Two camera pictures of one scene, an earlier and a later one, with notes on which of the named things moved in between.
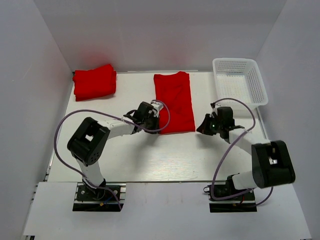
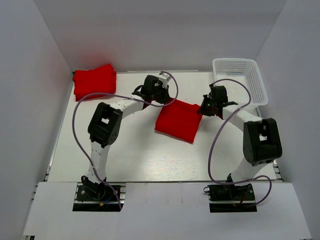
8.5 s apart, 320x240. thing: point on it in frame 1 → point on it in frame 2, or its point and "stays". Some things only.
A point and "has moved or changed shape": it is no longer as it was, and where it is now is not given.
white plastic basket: [239, 78] stays
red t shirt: [174, 91] has moved or changed shape
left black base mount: [88, 199] stays
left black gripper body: [151, 122] → [159, 94]
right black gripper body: [218, 125] → [207, 108]
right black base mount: [244, 202] stays
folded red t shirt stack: [98, 82] stays
